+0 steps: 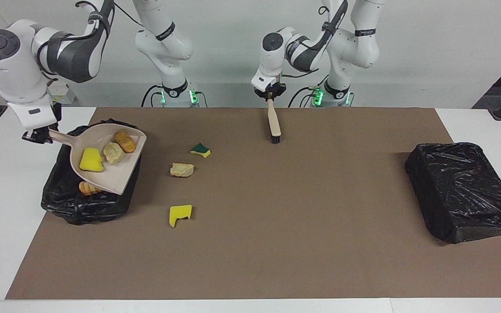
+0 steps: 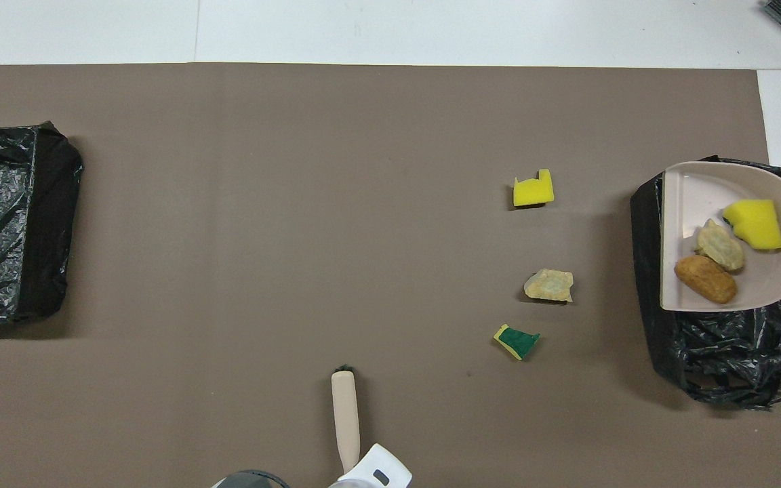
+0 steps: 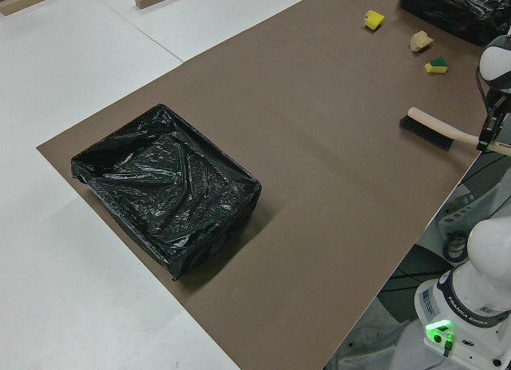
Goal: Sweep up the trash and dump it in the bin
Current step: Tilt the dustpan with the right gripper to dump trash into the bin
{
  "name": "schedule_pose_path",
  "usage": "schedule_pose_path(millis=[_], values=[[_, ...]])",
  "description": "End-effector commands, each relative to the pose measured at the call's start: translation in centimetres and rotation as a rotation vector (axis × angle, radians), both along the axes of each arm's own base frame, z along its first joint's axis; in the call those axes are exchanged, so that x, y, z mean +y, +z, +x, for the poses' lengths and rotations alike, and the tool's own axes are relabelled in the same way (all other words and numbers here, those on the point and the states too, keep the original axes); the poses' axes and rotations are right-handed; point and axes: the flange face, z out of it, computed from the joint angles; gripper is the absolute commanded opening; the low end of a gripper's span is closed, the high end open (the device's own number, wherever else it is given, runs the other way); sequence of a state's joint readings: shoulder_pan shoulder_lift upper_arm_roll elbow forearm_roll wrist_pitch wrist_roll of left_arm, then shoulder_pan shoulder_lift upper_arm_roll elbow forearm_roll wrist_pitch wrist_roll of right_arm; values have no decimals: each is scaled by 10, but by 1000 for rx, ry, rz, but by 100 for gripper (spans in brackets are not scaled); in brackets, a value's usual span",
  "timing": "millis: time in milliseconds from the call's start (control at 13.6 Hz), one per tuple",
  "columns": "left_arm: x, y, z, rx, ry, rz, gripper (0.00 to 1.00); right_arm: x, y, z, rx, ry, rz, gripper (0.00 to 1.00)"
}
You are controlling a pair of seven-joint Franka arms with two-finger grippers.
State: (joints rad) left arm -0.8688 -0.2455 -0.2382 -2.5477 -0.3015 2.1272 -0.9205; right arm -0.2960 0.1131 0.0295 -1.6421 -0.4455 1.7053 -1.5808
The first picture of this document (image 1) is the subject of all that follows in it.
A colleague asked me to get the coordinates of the beige hand brush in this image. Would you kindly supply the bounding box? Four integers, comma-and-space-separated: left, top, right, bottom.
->
267, 98, 282, 144

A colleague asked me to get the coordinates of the yellow sponge chunk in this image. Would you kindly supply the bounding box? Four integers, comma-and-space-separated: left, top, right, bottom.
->
79, 148, 104, 172

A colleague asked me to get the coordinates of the pale bread chunk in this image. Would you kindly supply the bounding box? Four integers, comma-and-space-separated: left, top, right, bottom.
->
103, 142, 125, 165

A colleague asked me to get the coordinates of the beige plastic dustpan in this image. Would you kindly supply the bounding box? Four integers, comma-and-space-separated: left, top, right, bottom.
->
48, 123, 147, 195

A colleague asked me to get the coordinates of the brown bread bun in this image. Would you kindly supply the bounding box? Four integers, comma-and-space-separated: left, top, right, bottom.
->
114, 129, 137, 153

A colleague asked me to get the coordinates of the green and yellow sponge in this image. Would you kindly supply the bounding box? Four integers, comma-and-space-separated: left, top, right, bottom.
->
190, 143, 211, 158

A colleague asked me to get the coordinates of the tan toast piece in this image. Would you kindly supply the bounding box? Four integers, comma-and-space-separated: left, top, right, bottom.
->
170, 163, 194, 178

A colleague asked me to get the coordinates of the notched yellow sponge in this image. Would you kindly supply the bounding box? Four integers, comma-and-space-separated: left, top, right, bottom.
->
169, 204, 193, 228

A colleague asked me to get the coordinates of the open bin with black bag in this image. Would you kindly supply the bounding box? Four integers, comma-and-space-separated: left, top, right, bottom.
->
41, 119, 144, 225

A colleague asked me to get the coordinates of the bin covered by black bag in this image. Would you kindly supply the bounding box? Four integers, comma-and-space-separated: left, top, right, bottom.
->
405, 142, 501, 244

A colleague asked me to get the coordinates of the orange croissant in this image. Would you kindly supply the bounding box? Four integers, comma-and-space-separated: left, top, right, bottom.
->
79, 181, 103, 195

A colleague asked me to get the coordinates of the brown table mat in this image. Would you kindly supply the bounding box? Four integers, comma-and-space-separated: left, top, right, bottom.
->
6, 107, 501, 300

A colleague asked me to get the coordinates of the black left base cable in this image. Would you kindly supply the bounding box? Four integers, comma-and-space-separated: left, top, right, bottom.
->
287, 86, 323, 108

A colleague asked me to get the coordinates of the black base cable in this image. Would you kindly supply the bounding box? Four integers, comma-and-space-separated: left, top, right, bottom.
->
287, 86, 323, 108
141, 84, 164, 108

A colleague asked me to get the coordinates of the white wall power strip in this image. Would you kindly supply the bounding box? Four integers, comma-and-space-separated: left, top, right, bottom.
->
47, 83, 77, 105

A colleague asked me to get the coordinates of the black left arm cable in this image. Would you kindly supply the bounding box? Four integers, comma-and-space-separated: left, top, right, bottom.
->
279, 0, 349, 80

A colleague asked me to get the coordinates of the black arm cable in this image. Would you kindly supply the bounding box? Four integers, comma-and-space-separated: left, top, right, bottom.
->
37, 0, 147, 83
279, 0, 349, 80

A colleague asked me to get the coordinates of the black right base cable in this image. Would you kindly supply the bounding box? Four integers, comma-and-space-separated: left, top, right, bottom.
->
141, 84, 164, 108

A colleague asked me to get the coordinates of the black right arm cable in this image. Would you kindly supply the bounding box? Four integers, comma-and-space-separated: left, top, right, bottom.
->
37, 0, 147, 83

